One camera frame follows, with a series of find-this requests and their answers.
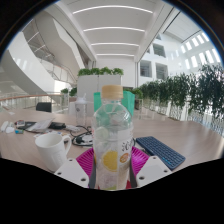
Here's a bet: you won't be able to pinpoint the black cable tangle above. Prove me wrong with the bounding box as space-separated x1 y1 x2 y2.
71 124 96 147

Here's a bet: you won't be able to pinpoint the dark blue keyboard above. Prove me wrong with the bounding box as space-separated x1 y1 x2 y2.
135 135 187 171

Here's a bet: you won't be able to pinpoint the clear drink bottle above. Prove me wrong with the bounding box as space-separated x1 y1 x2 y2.
91 84 135 191

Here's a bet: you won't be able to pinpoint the open white booklet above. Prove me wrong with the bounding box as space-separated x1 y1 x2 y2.
26 118 55 134

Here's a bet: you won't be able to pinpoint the green tote bag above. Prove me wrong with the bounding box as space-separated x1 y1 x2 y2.
93 90 136 118

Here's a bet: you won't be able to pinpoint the tall white cabinet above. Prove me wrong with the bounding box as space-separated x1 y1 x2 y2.
76 73 123 103

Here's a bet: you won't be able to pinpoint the green plants in cabinet planter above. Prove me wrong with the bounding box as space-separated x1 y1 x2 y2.
77 67 125 77

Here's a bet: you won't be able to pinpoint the black chair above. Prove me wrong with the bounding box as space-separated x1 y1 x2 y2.
35 101 53 113

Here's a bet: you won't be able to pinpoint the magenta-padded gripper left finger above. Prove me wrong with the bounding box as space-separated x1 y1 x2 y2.
54 147 97 189

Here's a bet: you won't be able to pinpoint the small green railing planter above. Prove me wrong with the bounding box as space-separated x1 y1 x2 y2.
60 87 78 98

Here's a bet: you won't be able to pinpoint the white mug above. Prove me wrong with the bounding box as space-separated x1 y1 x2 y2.
34 132 73 173

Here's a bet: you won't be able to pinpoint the row of green potted trees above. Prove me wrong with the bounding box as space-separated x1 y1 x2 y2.
133 64 224 134

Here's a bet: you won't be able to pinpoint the white power strip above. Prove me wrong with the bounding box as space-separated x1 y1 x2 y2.
0 120 10 133

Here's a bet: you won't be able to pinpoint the clear shaker bottle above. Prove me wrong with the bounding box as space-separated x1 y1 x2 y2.
74 94 88 127

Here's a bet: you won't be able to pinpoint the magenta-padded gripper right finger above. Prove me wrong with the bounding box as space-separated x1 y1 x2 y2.
128 145 174 189

